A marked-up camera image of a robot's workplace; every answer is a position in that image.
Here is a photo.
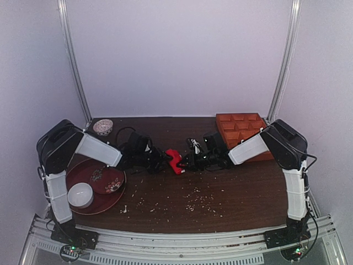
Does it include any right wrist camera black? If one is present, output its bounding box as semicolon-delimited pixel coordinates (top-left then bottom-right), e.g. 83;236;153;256
203;132;227;152

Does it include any aluminium frame post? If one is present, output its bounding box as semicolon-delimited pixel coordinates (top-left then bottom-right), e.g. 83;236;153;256
57;0;93;125
266;0;302;123

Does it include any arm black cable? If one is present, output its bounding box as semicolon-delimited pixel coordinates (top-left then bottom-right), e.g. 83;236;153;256
115;126;136;144
299;154;318;259

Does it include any right aluminium frame post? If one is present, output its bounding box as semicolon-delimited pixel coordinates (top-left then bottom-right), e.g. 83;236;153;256
266;0;302;123

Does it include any left aluminium frame post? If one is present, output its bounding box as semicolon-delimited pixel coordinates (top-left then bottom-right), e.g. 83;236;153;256
57;0;93;125

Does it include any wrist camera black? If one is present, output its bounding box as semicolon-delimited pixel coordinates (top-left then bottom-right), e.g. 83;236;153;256
203;132;227;152
127;131;153;153

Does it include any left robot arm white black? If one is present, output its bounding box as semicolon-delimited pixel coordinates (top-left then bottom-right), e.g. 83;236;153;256
36;119;171;224

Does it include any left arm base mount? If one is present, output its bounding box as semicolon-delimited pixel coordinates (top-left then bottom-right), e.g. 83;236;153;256
51;224;99;250

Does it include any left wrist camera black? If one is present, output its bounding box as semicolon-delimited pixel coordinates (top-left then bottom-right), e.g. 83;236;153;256
127;131;153;153

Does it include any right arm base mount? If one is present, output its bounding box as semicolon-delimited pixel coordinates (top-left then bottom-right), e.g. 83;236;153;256
264;224;311;249

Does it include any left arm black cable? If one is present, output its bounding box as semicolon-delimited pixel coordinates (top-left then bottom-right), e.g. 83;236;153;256
115;126;136;144

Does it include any orange compartment tray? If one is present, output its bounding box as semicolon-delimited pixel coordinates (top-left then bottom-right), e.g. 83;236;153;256
216;113;274;162

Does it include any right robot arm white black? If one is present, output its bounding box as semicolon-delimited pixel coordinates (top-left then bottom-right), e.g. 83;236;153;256
176;119;309;221

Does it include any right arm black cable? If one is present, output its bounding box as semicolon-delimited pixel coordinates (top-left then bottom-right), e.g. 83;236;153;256
299;154;318;259

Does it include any white round cup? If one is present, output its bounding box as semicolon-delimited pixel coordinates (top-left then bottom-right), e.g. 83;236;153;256
67;182;94;209

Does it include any aluminium front rail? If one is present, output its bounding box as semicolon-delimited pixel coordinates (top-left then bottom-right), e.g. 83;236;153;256
26;214;341;265

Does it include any red white underwear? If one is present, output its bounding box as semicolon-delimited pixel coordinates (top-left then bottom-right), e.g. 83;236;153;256
165;149;185;175

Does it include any small patterned white bowl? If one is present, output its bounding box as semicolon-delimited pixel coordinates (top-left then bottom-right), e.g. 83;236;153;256
93;119;114;136

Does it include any large dark red tray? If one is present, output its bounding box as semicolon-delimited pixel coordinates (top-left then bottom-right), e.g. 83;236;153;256
66;159;126;215

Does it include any red floral plate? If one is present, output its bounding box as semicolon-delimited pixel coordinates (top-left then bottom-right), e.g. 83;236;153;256
89;167;125;195

